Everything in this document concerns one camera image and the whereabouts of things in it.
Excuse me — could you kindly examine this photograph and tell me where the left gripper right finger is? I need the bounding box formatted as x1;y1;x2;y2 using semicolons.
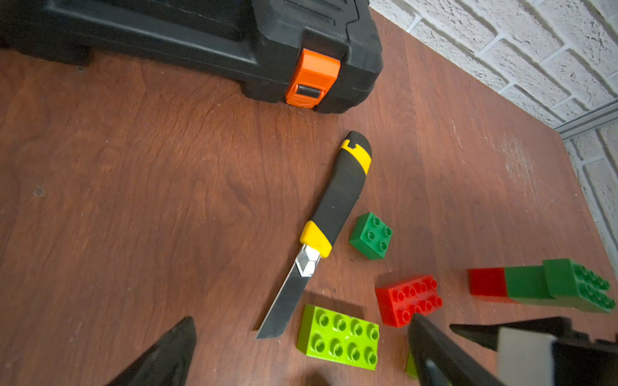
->
407;314;503;385

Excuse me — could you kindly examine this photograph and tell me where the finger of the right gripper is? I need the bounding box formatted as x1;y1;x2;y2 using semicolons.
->
450;317;617;385

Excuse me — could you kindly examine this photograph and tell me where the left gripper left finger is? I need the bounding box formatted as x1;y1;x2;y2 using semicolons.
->
109;316;197;385

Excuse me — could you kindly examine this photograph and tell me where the red 2x4 lego brick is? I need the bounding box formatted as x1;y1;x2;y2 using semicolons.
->
375;275;444;328

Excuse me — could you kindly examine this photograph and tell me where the green 2x4 lego brick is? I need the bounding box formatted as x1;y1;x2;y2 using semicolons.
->
542;258;616;314

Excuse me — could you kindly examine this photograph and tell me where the small red lego brick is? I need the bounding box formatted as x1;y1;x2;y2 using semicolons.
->
468;268;514;303

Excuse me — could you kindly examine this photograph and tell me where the small dark green lego brick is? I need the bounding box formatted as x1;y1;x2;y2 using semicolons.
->
505;265;556;306

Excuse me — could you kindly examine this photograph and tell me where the lime 2x4 lego brick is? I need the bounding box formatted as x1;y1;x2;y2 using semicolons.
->
296;305;381;371

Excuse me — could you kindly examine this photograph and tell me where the black plastic tool case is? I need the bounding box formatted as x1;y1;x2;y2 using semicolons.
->
1;1;383;114

